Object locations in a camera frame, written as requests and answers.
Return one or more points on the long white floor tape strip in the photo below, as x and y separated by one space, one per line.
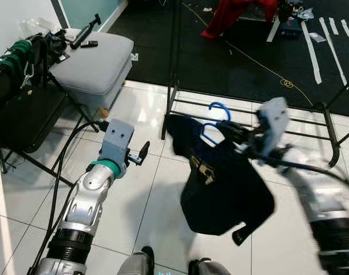
312 54
333 46

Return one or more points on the crumpled plastic wrapper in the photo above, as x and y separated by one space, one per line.
304 12

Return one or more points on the small black device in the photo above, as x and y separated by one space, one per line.
89 43

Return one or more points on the grey cushioned ottoman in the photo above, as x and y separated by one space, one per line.
94 69

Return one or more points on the clear plastic bag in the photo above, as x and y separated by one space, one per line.
40 26

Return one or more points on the short white floor tape strip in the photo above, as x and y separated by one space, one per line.
333 26
347 27

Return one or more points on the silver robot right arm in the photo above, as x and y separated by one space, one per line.
323 200

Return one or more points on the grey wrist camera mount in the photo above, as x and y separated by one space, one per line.
117 137
273 123

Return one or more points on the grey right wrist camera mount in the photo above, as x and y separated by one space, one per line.
273 123

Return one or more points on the black clothes rack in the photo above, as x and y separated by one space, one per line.
333 140

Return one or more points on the black garment gold print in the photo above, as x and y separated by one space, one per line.
226 189

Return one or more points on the black tripod stick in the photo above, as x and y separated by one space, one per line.
86 31

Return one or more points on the black bag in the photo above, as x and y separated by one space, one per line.
54 44

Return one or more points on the green hanger bundle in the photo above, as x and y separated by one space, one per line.
14 57

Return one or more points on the dark box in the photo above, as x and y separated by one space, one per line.
290 30

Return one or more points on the silver metal clip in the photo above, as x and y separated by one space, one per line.
27 74

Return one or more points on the red garment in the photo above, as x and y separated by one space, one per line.
237 17

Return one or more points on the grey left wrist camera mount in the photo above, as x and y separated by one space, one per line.
117 137

